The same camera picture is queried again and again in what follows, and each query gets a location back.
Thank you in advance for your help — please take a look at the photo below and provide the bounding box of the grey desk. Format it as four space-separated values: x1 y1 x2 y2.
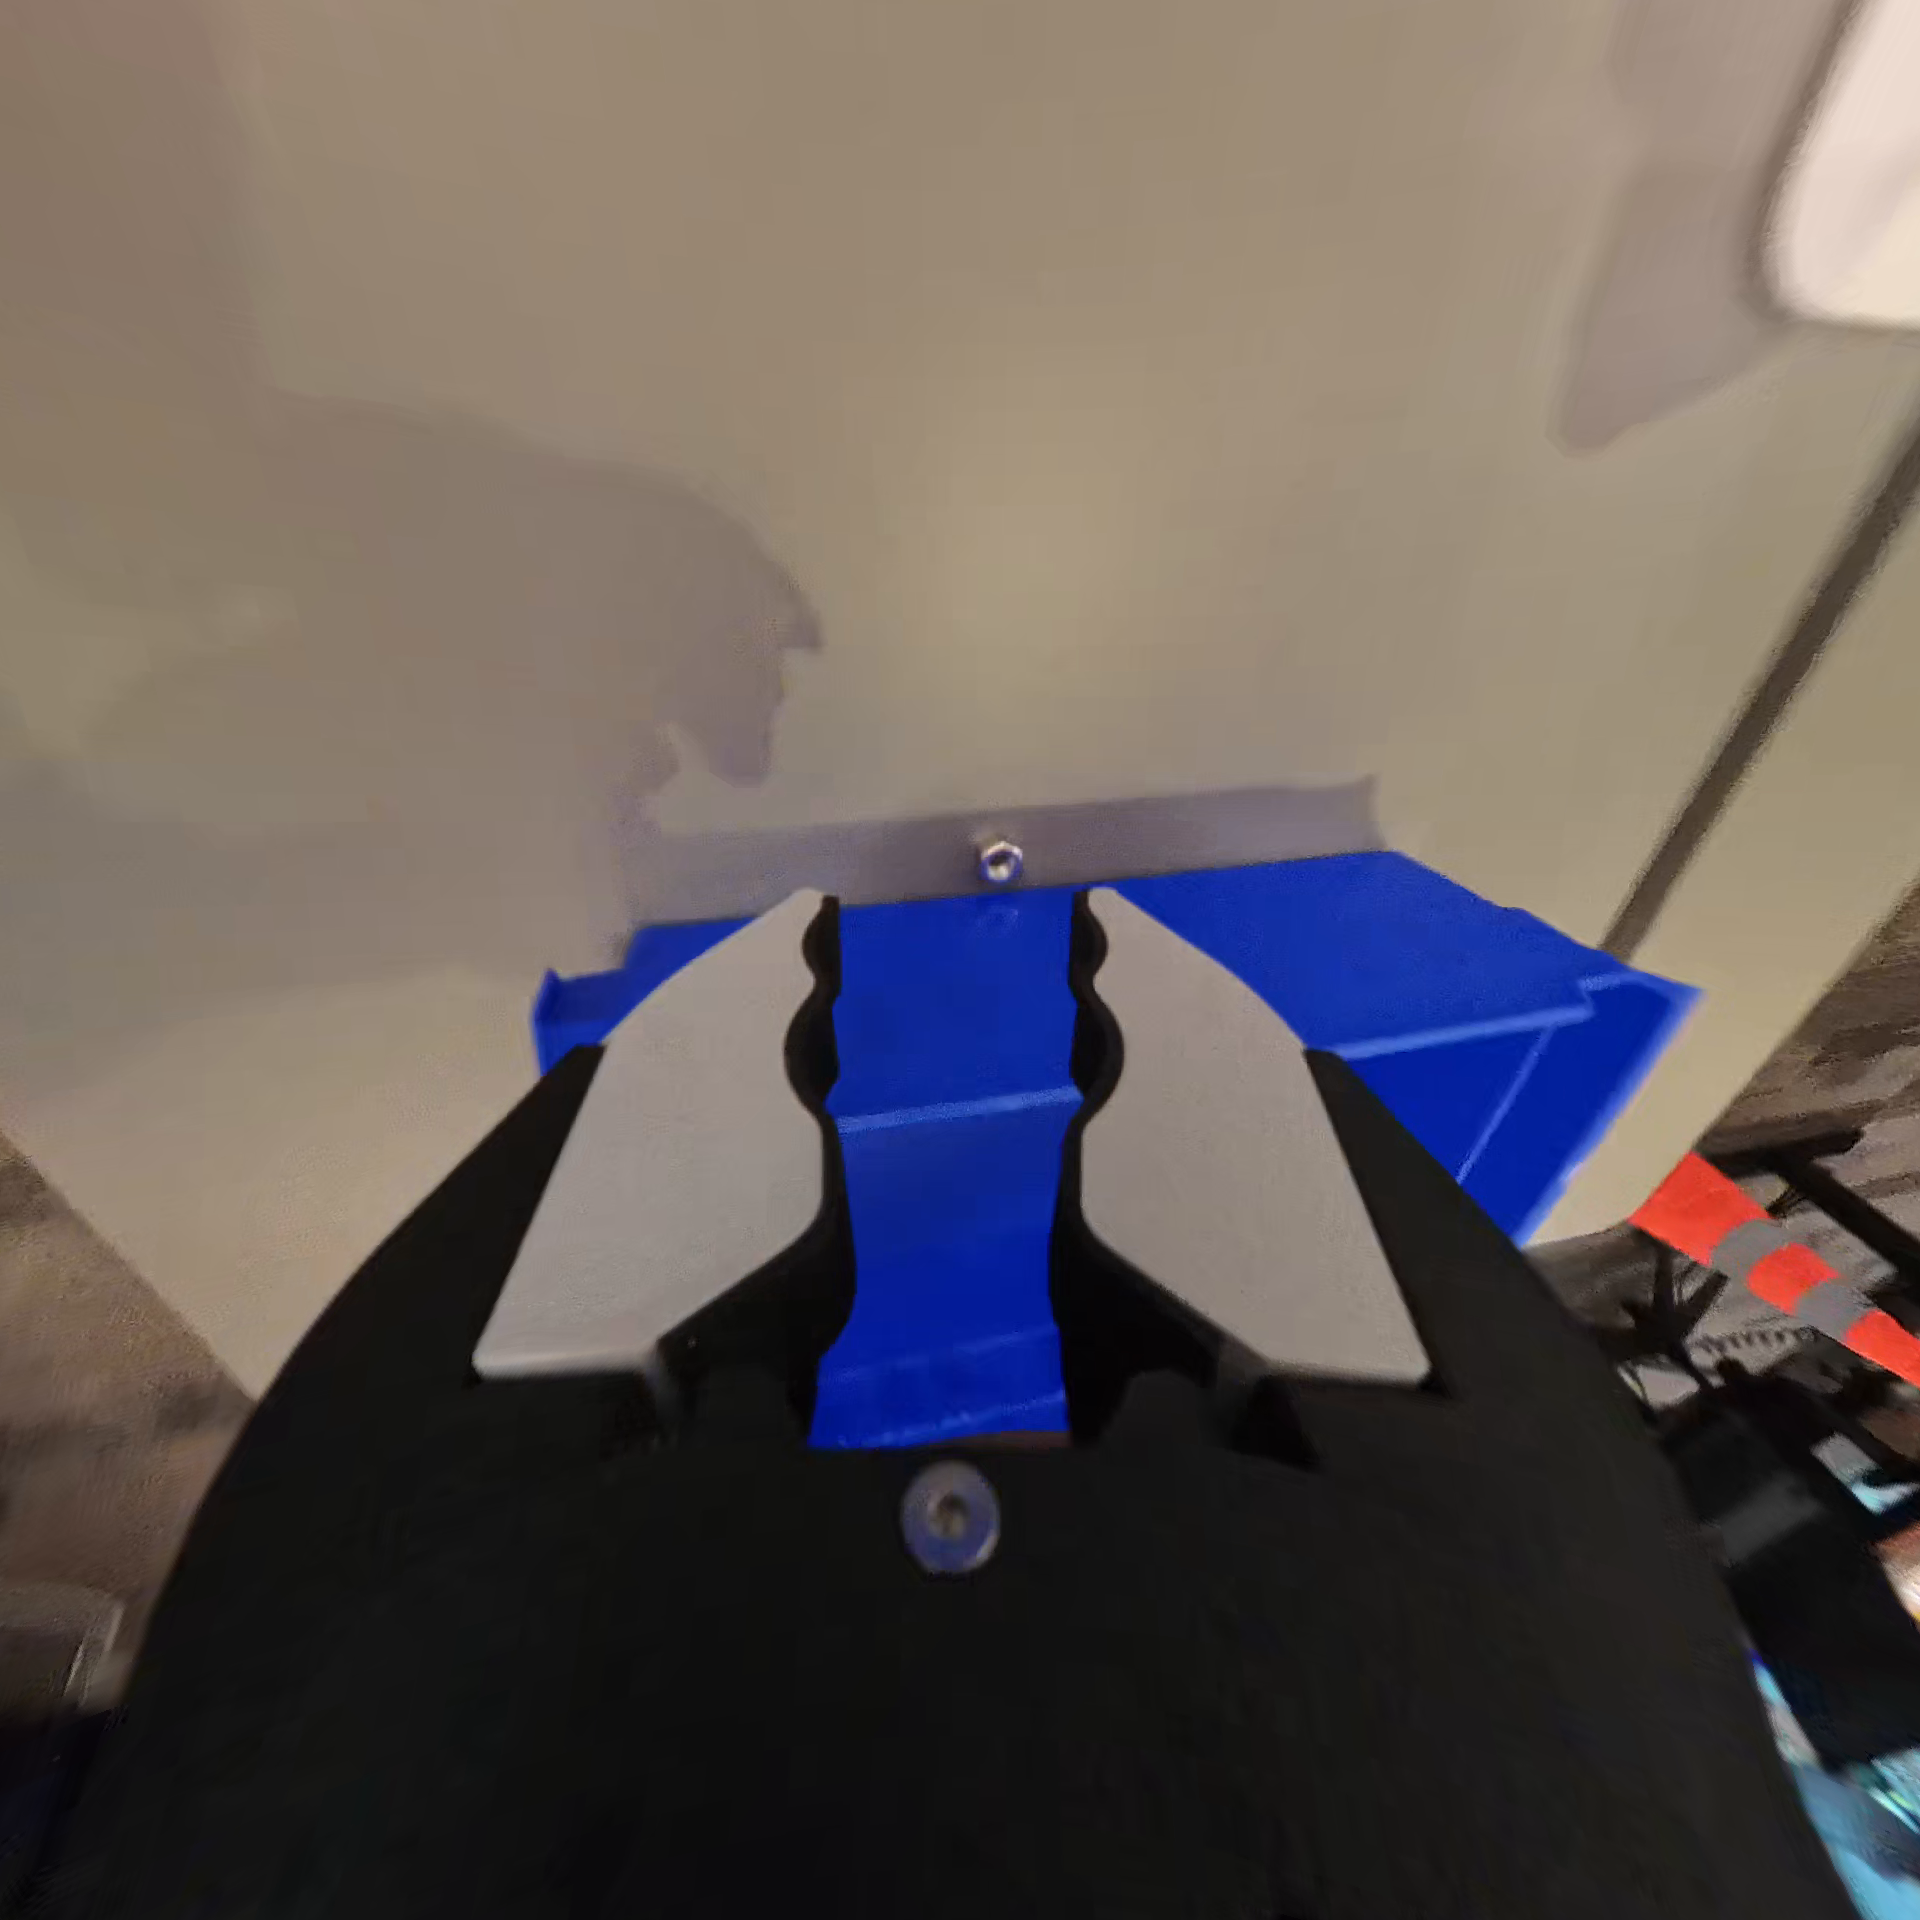
0 0 1920 1403

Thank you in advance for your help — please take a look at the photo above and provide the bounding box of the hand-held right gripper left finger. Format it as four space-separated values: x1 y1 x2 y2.
472 889 859 1450

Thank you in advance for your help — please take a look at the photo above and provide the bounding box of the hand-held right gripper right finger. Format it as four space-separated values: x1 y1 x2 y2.
1053 884 1432 1451

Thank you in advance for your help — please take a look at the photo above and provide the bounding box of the blue plastic bin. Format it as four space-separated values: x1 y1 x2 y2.
533 851 1706 1454

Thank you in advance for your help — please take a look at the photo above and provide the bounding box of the red striped tape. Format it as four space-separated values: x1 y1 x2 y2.
1627 1149 1920 1390

